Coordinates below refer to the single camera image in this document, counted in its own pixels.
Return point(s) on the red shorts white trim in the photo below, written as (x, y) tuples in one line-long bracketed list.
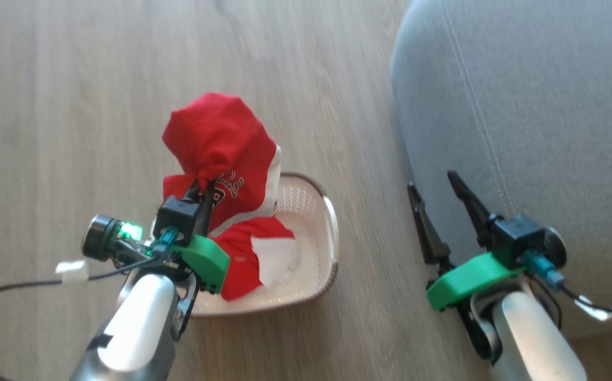
[(237, 259)]

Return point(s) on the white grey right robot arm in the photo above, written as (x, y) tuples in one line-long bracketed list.
[(533, 338)]

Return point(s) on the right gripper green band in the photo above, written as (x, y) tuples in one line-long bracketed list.
[(469, 278)]

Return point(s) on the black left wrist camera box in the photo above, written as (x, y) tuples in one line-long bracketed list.
[(177, 216)]

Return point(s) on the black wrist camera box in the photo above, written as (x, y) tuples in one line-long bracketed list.
[(517, 235), (177, 216)]

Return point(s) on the red basketball jersey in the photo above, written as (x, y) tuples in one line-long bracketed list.
[(216, 132)]

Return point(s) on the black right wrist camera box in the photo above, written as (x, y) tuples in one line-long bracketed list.
[(517, 235)]

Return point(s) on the white laundry basket brown rim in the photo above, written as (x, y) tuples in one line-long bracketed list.
[(308, 211)]

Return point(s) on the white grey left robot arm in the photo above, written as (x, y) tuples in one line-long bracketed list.
[(136, 323)]

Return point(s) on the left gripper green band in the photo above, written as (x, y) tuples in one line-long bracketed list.
[(205, 262)]

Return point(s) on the grey fabric sofa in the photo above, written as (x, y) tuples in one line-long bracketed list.
[(549, 106)]

